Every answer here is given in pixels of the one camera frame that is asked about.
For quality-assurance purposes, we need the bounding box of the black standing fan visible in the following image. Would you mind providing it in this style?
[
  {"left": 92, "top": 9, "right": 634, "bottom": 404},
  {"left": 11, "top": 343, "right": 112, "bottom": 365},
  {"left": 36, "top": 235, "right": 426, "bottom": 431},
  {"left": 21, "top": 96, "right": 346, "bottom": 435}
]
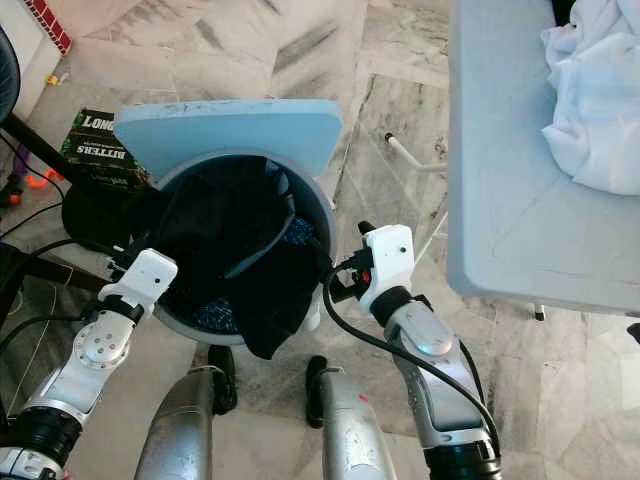
[{"left": 0, "top": 28, "right": 156, "bottom": 249}]

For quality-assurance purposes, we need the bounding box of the dark brown wooden table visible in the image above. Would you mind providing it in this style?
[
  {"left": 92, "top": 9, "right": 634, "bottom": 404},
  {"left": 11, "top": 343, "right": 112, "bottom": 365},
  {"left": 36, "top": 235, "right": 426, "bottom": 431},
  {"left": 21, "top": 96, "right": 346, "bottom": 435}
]
[{"left": 0, "top": 243, "right": 106, "bottom": 401}]

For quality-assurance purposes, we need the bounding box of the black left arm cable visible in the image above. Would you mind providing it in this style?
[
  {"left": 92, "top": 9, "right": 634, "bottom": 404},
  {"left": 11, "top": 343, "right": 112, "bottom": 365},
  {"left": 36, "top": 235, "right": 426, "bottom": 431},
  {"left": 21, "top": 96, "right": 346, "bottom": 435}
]
[{"left": 0, "top": 240, "right": 121, "bottom": 331}]

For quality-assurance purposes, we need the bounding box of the red brick pattern mat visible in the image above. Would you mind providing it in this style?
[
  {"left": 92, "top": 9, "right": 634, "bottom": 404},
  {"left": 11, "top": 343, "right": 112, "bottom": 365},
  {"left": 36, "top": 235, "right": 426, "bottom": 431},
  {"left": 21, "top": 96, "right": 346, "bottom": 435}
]
[{"left": 25, "top": 0, "right": 73, "bottom": 53}]

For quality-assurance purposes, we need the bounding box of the white cloth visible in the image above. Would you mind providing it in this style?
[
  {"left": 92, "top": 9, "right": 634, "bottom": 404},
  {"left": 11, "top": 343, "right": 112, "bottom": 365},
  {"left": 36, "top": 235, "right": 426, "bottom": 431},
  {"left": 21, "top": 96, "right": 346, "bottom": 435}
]
[{"left": 540, "top": 0, "right": 640, "bottom": 196}]

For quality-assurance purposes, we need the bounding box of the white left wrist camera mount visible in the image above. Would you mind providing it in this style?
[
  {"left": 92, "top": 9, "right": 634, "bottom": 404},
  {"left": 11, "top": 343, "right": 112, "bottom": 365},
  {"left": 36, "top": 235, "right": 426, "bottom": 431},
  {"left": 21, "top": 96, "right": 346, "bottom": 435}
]
[{"left": 105, "top": 248, "right": 179, "bottom": 321}]

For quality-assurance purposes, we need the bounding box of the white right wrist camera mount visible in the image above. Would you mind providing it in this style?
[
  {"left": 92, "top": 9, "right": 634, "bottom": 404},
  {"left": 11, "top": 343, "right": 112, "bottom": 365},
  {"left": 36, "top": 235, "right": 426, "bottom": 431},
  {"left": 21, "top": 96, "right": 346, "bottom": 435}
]
[{"left": 358, "top": 224, "right": 419, "bottom": 316}]

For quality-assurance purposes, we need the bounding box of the light blue laundry basket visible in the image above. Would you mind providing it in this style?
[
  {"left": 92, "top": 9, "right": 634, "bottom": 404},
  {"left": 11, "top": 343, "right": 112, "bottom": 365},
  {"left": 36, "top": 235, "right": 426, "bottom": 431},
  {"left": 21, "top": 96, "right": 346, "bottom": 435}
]
[{"left": 150, "top": 148, "right": 336, "bottom": 346}]

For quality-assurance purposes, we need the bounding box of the green black printed carton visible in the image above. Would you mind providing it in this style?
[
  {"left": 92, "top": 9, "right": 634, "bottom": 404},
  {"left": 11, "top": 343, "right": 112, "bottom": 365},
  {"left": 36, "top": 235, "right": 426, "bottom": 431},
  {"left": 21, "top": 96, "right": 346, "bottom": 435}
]
[{"left": 58, "top": 108, "right": 151, "bottom": 191}]

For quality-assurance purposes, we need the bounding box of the silver left robot leg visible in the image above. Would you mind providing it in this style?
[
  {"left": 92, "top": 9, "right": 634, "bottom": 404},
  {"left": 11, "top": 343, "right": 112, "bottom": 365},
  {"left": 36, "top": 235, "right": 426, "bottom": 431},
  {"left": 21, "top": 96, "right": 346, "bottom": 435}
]
[{"left": 135, "top": 345, "right": 239, "bottom": 480}]

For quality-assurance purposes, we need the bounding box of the orange plastic toy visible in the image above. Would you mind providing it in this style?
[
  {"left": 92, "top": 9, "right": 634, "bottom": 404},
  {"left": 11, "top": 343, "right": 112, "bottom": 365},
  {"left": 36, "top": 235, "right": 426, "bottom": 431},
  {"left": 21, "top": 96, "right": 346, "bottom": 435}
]
[{"left": 8, "top": 165, "right": 66, "bottom": 208}]

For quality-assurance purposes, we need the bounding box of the silver robot leg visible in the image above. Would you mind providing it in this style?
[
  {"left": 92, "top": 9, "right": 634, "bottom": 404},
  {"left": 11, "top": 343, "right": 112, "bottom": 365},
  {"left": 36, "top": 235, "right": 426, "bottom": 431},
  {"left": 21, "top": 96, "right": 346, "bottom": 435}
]
[
  {"left": 135, "top": 345, "right": 239, "bottom": 480},
  {"left": 305, "top": 355, "right": 396, "bottom": 480}
]

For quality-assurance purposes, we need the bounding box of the silver right robot leg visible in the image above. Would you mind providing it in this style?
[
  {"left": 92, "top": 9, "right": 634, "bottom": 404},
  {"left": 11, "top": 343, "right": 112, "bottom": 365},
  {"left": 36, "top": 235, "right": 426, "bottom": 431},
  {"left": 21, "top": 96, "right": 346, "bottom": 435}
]
[{"left": 305, "top": 355, "right": 396, "bottom": 480}]

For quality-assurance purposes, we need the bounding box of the black clothes pile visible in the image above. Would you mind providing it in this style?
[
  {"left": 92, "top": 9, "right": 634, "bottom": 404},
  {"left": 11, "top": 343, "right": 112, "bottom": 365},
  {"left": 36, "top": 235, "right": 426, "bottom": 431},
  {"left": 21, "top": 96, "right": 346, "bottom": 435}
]
[{"left": 135, "top": 160, "right": 326, "bottom": 361}]

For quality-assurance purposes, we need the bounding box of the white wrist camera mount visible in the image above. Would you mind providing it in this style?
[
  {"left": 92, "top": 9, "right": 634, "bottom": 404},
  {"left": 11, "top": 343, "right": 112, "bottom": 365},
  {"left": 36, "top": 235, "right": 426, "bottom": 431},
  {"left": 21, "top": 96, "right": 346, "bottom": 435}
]
[
  {"left": 105, "top": 248, "right": 179, "bottom": 321},
  {"left": 358, "top": 224, "right": 419, "bottom": 316}
]

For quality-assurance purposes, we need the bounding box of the grey folding table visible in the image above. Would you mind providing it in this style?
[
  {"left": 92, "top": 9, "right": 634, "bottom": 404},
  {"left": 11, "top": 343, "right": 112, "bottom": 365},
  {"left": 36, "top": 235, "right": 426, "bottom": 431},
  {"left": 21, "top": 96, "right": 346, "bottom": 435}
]
[{"left": 385, "top": 0, "right": 640, "bottom": 323}]

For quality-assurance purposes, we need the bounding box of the light blue basket lid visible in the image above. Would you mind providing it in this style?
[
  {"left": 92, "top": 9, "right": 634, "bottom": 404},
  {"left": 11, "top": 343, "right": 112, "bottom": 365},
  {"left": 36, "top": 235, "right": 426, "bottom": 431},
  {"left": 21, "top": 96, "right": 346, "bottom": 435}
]
[{"left": 112, "top": 98, "right": 344, "bottom": 181}]

